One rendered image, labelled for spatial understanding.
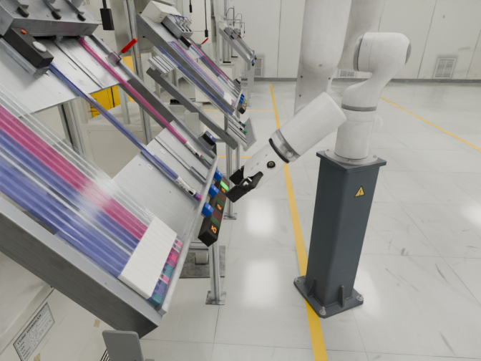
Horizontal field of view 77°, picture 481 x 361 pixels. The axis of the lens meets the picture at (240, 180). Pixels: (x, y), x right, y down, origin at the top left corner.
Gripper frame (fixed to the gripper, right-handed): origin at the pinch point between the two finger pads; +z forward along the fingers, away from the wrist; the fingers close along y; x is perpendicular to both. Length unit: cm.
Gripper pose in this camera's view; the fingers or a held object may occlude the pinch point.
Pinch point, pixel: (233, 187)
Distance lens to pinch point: 77.4
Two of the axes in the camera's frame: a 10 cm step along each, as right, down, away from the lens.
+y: 0.6, -4.4, 9.0
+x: -6.8, -6.8, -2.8
